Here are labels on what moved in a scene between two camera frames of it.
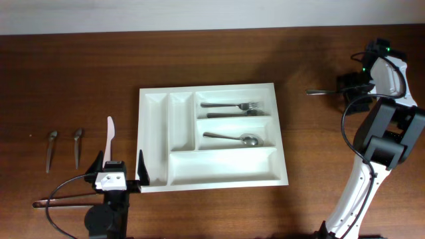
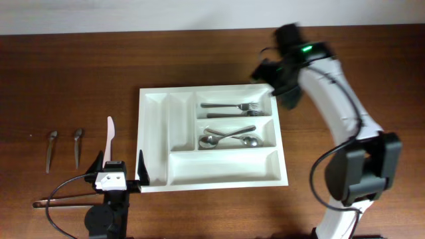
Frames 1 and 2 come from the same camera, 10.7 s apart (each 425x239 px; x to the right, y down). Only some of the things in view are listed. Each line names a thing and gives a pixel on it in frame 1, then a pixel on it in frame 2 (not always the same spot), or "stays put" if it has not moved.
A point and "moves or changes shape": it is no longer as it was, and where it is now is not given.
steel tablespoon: [309, 92] moves or changes shape
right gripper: [346, 78] → [289, 95]
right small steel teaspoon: [78, 133] stays put
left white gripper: [135, 185] stays put
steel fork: [246, 105] stays put
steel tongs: [89, 200] stays put
